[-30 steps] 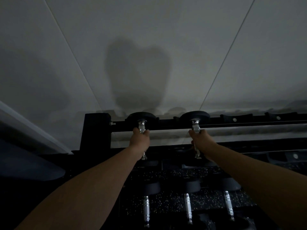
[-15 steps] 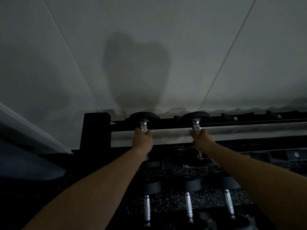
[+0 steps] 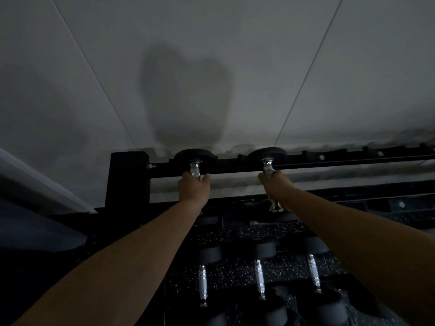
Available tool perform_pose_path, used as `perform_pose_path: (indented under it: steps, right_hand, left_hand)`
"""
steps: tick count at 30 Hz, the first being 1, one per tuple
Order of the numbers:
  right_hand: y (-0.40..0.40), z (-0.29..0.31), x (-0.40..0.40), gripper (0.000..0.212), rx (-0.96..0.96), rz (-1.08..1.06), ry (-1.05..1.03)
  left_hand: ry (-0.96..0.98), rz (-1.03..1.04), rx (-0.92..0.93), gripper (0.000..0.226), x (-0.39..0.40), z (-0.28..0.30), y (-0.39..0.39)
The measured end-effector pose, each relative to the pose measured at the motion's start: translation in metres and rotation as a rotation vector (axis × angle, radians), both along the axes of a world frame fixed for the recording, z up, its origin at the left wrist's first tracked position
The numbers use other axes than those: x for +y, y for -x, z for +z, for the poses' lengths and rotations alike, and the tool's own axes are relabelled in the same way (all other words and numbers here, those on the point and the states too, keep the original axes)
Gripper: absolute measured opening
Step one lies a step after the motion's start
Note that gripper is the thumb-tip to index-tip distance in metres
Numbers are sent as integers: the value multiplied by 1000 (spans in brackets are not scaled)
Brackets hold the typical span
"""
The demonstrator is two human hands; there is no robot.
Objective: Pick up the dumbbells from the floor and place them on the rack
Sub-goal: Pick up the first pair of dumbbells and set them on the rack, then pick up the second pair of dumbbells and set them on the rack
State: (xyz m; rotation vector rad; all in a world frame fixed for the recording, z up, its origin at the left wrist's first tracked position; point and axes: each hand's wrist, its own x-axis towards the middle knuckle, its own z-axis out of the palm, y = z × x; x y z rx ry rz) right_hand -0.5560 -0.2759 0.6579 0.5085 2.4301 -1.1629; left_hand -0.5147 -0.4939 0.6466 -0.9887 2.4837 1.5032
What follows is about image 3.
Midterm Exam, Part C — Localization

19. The person's left hand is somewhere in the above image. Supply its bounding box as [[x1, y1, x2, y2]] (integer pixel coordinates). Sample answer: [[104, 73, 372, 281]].
[[178, 171, 211, 210]]

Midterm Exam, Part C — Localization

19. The person's right forearm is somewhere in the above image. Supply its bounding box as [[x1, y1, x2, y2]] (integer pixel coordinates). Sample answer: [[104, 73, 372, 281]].
[[284, 191, 435, 326]]

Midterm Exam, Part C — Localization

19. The person's right hand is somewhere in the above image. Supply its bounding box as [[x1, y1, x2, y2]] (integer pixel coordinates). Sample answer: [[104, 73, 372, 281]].
[[258, 170, 300, 211]]

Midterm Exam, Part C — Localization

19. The black dumbbell with chrome handle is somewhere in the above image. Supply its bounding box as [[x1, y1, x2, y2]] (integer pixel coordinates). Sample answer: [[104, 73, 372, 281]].
[[246, 147, 300, 224], [173, 149, 220, 226], [302, 237, 350, 326], [251, 240, 290, 326], [194, 245, 230, 326]]

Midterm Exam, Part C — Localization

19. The person's left forearm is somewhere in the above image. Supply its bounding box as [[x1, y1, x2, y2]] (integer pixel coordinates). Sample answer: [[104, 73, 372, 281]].
[[12, 199, 204, 326]]

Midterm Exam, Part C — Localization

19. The black metal dumbbell rack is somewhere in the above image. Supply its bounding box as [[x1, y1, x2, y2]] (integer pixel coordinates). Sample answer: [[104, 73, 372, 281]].
[[95, 142, 435, 326]]

